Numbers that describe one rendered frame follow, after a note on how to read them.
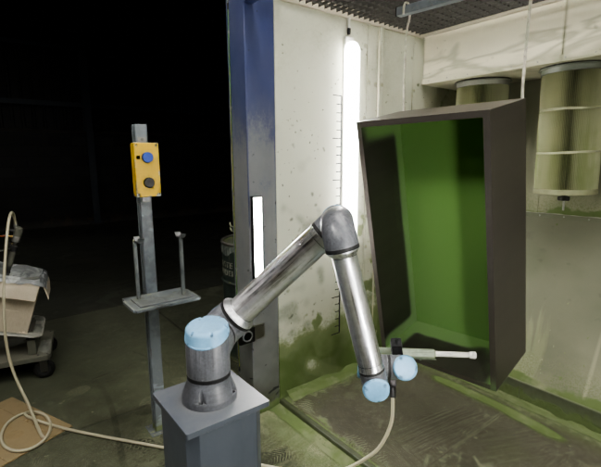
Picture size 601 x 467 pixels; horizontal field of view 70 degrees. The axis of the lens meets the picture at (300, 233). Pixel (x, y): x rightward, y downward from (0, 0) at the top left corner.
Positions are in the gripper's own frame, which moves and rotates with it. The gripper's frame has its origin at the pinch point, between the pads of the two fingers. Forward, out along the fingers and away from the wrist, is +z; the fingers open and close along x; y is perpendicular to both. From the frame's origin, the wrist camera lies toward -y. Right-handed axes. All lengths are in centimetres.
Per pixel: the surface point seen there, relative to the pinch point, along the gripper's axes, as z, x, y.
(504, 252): -27, 43, -44
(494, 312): -20.5, 38.9, -19.8
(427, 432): 46, 23, 38
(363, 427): 47, -10, 37
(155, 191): -12, -114, -77
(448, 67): 49, 49, -186
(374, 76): 36, -1, -171
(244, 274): 29, -76, -43
